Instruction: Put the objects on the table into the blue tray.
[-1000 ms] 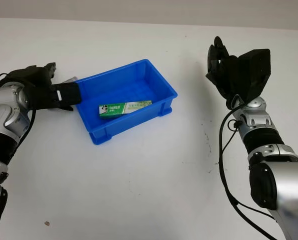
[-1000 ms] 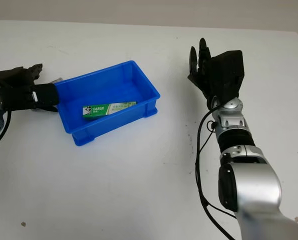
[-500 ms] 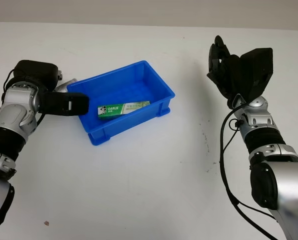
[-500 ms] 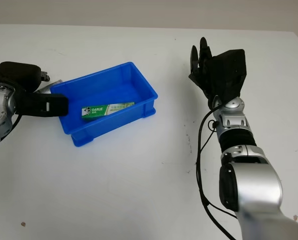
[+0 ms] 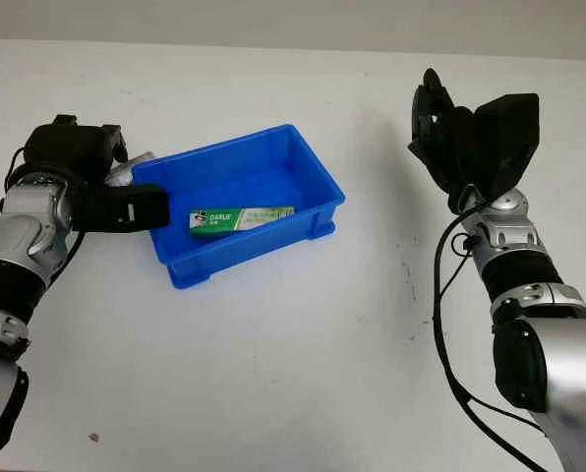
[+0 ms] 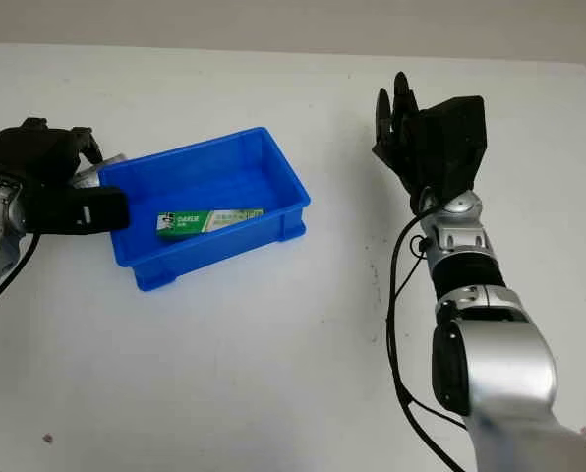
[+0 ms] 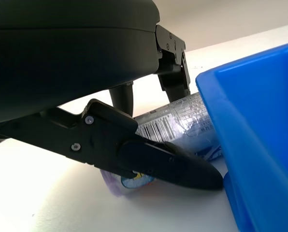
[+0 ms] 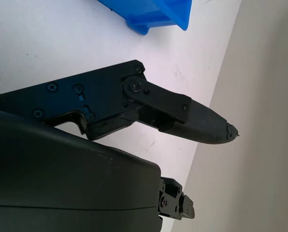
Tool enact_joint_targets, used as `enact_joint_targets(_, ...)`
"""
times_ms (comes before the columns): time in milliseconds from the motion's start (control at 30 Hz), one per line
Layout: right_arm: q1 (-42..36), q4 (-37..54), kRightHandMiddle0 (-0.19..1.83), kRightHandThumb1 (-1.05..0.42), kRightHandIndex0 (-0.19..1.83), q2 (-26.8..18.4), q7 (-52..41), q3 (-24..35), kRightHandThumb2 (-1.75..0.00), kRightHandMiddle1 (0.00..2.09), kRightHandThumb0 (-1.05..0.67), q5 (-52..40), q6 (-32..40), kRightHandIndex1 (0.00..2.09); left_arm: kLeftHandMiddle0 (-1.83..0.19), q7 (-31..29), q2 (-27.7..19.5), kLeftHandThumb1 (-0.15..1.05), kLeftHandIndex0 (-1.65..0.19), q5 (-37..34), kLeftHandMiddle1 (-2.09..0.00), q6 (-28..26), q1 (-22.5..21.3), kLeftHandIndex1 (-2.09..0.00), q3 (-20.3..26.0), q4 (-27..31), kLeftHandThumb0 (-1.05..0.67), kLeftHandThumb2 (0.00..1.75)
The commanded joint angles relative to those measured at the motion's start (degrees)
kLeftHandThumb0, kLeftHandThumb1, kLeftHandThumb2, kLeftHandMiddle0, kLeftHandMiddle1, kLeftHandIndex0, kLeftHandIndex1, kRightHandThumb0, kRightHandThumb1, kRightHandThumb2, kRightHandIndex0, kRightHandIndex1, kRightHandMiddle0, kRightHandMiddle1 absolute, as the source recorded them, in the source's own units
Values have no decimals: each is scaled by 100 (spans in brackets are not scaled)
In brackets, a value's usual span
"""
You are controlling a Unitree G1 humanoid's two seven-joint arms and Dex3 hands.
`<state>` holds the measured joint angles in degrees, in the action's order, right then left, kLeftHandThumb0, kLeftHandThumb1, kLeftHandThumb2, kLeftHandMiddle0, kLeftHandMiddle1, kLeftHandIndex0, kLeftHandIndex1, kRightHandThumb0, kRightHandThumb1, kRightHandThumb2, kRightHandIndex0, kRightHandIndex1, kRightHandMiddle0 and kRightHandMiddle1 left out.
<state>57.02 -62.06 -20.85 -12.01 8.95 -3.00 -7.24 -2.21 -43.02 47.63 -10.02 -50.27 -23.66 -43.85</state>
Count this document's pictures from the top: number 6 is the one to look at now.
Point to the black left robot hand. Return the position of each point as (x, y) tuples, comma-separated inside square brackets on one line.
[(32, 152)]

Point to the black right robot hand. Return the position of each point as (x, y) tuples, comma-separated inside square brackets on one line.
[(401, 142)]

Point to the green toothpaste box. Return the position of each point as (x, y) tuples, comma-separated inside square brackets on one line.
[(194, 222)]

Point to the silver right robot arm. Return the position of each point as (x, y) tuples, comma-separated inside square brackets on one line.
[(499, 354)]

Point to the blue plastic tray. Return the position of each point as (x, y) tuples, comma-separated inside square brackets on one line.
[(204, 196)]

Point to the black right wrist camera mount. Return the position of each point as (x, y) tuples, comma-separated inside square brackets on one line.
[(457, 142)]

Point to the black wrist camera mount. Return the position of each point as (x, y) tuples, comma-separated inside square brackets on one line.
[(76, 209), (457, 142)]

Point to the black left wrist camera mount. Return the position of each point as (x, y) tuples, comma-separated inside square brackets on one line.
[(76, 209)]

